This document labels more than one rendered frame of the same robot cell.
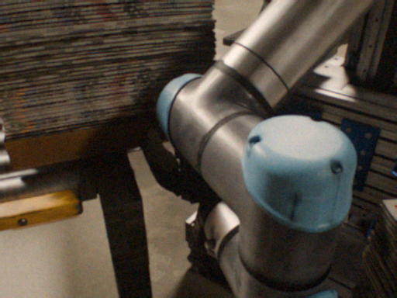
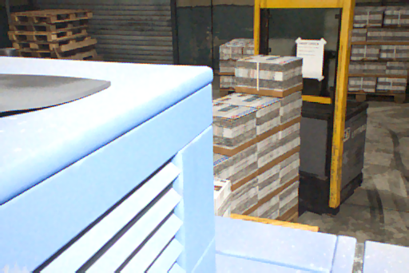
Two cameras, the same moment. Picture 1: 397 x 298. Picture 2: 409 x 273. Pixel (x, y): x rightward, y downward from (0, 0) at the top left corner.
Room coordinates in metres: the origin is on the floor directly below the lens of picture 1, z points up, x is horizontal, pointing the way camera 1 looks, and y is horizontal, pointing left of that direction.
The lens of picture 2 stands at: (1.86, 1.33, 1.82)
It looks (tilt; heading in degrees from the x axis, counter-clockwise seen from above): 18 degrees down; 220
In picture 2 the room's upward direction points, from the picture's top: 2 degrees counter-clockwise
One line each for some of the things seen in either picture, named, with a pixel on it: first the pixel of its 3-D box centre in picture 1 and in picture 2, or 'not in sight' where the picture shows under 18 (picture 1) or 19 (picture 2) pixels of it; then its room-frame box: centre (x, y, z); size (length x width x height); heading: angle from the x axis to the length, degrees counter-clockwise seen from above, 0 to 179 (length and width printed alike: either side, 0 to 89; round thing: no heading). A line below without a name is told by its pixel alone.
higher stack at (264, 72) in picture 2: not in sight; (267, 146); (-0.98, -0.43, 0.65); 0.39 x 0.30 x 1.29; 92
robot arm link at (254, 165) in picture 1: (277, 188); not in sight; (0.23, -0.06, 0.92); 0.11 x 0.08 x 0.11; 28
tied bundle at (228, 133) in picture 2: not in sight; (219, 128); (-0.38, -0.42, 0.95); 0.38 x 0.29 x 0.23; 93
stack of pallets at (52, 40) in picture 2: not in sight; (56, 49); (-3.35, -6.47, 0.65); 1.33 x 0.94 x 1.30; 23
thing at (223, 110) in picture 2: not in sight; (221, 109); (-0.38, -0.40, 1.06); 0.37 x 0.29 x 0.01; 93
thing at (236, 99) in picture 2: not in sight; (246, 100); (-0.67, -0.41, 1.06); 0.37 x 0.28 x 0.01; 93
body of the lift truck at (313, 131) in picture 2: not in sight; (314, 147); (-1.78, -0.45, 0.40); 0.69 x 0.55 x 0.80; 92
